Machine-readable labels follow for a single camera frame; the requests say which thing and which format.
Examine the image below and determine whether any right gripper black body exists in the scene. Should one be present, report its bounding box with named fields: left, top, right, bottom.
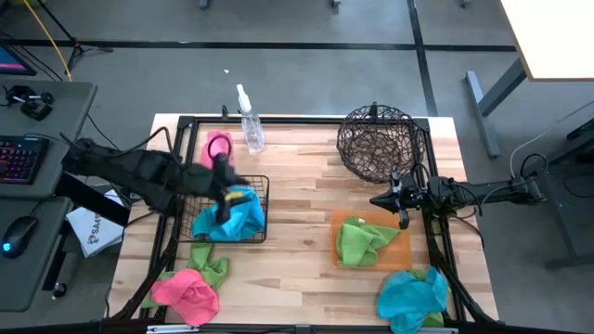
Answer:
left=392, top=172, right=429, bottom=230

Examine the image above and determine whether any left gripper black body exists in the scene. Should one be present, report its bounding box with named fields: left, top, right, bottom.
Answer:
left=185, top=153, right=250, bottom=199

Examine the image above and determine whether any blue microfiber towel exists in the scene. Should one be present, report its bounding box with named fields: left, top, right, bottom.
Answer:
left=191, top=203, right=266, bottom=243
left=376, top=266, right=450, bottom=334
left=226, top=185, right=264, bottom=219

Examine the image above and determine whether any pink microfiber towel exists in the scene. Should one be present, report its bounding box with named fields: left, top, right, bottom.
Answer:
left=200, top=130, right=235, bottom=171
left=149, top=267, right=220, bottom=327

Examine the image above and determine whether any clear glass cleaner spray bottle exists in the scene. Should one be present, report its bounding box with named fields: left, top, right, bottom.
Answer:
left=235, top=83, right=266, bottom=155

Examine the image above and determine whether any grey metal table leg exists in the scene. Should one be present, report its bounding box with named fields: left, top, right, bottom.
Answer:
left=465, top=58, right=528, bottom=160

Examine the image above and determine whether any white printed paper bag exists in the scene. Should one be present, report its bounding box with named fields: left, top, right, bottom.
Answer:
left=66, top=189, right=126, bottom=259

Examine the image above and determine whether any grey desk top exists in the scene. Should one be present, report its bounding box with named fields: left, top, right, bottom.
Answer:
left=0, top=197, right=73, bottom=313
left=0, top=81, right=98, bottom=200

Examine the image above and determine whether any black tripod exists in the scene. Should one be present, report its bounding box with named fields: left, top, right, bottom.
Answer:
left=34, top=0, right=115, bottom=75

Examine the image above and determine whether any backlit black keyboard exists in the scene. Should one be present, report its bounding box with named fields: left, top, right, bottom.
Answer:
left=0, top=135, right=50, bottom=186

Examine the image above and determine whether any black clamp gadget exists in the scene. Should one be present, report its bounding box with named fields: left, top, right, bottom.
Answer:
left=4, top=84, right=55, bottom=122

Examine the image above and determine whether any black computer mouse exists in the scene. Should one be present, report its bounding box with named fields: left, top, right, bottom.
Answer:
left=0, top=215, right=38, bottom=260

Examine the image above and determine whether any white table top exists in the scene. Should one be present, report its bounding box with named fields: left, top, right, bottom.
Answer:
left=499, top=0, right=594, bottom=83

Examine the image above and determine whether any computer monitor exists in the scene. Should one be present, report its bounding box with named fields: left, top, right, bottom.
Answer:
left=0, top=44, right=37, bottom=77

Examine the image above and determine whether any black wire rectangular basket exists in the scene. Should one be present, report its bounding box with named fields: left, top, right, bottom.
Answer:
left=178, top=174, right=270, bottom=245

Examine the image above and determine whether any dark wire round basket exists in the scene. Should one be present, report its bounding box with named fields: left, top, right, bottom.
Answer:
left=336, top=102, right=426, bottom=185

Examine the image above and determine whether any black metal table frame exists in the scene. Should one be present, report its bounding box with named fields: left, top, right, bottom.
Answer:
left=110, top=104, right=500, bottom=326

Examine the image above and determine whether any white cable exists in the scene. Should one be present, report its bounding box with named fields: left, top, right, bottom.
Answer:
left=509, top=99, right=594, bottom=180

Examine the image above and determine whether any yellow cable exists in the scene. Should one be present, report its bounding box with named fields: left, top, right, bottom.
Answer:
left=21, top=0, right=73, bottom=83

